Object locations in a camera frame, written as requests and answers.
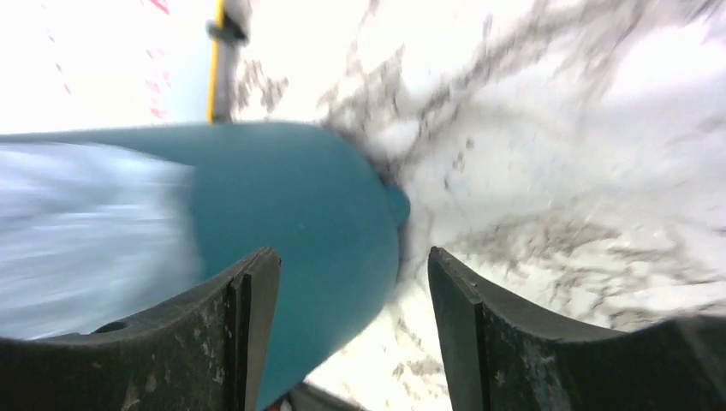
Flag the yellow framed whiteboard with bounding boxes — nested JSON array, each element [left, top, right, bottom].
[[1, 0, 247, 134]]

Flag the blue plastic trash bag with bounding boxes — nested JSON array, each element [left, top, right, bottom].
[[1, 143, 201, 339]]

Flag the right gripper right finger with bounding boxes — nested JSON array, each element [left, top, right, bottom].
[[428, 247, 725, 410]]

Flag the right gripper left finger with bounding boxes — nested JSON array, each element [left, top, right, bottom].
[[1, 247, 281, 410]]

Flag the teal plastic trash bin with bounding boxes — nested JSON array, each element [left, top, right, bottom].
[[2, 122, 410, 410]]

